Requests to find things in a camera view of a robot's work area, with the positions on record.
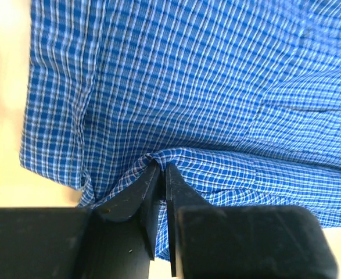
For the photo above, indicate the blue checked long sleeve shirt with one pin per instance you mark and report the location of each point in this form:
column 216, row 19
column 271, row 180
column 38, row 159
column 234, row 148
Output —
column 243, row 97

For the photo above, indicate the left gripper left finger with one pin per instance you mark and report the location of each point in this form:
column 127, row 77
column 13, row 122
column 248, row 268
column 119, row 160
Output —
column 120, row 237

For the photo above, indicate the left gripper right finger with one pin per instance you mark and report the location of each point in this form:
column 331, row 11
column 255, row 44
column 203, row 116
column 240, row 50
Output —
column 207, row 241

